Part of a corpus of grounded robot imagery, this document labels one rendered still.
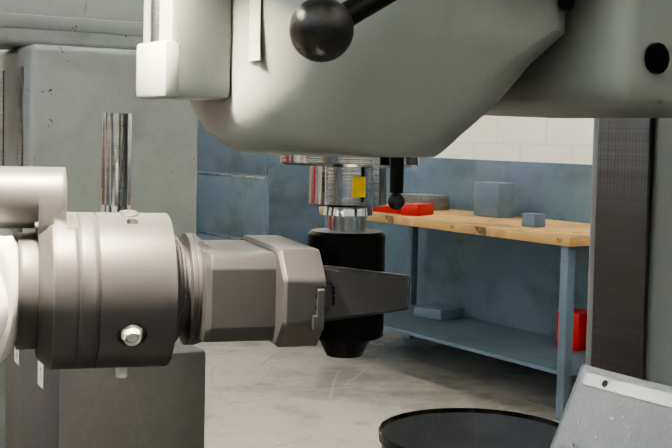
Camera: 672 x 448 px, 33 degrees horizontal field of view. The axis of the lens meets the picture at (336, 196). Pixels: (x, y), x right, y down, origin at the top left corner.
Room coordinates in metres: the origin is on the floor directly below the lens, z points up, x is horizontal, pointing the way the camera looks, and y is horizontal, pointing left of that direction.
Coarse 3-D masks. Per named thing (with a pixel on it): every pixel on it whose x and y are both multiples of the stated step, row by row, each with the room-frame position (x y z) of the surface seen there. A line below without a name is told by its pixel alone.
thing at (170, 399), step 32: (32, 352) 0.93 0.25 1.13; (192, 352) 0.90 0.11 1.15; (32, 384) 0.93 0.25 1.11; (64, 384) 0.85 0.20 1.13; (96, 384) 0.86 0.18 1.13; (128, 384) 0.87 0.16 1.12; (160, 384) 0.88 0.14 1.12; (192, 384) 0.90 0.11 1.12; (32, 416) 0.93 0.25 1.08; (64, 416) 0.85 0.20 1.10; (96, 416) 0.86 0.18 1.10; (128, 416) 0.87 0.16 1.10; (160, 416) 0.88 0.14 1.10; (192, 416) 0.90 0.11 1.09
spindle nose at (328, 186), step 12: (312, 168) 0.67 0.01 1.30; (324, 168) 0.66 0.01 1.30; (336, 168) 0.66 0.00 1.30; (348, 168) 0.66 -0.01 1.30; (360, 168) 0.66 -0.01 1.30; (372, 168) 0.66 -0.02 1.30; (384, 168) 0.67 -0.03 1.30; (312, 180) 0.67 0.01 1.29; (324, 180) 0.66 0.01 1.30; (336, 180) 0.66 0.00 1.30; (348, 180) 0.66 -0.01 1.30; (372, 180) 0.66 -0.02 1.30; (384, 180) 0.67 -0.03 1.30; (312, 192) 0.67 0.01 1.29; (324, 192) 0.66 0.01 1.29; (336, 192) 0.66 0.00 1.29; (348, 192) 0.66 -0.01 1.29; (372, 192) 0.66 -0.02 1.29; (384, 192) 0.67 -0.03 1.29; (312, 204) 0.67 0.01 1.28; (324, 204) 0.66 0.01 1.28; (336, 204) 0.66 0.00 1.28; (348, 204) 0.66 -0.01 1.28; (360, 204) 0.66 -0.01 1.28; (372, 204) 0.66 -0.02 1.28; (384, 204) 0.67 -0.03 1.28
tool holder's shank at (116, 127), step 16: (112, 128) 0.92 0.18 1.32; (128, 128) 0.92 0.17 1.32; (112, 144) 0.92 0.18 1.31; (128, 144) 0.92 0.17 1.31; (112, 160) 0.92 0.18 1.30; (128, 160) 0.92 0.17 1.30; (112, 176) 0.92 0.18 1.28; (128, 176) 0.92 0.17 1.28; (112, 192) 0.92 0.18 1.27; (128, 192) 0.92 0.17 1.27; (112, 208) 0.92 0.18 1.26; (128, 208) 0.92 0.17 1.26
